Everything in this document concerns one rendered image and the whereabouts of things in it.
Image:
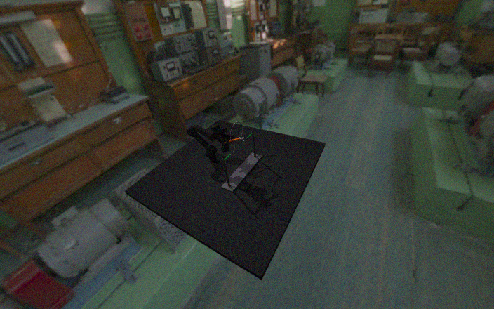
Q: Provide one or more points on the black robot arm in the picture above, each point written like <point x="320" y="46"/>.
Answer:
<point x="211" y="135"/>

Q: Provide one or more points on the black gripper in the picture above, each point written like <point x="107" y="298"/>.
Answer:
<point x="222" y="138"/>

